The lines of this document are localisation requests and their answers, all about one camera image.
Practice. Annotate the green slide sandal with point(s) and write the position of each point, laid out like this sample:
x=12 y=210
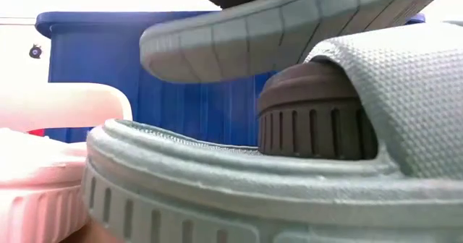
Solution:
x=253 y=40
x=253 y=199

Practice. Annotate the pink slide sandal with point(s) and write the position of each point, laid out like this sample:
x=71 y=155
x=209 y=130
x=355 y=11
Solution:
x=43 y=163

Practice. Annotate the blue plastic bin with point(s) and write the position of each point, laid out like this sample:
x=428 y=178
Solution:
x=181 y=109

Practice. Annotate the red background object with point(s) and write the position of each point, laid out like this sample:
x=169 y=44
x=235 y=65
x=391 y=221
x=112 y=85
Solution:
x=36 y=132

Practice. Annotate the small black frame knob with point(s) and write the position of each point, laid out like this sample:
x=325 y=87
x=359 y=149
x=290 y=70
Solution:
x=35 y=51

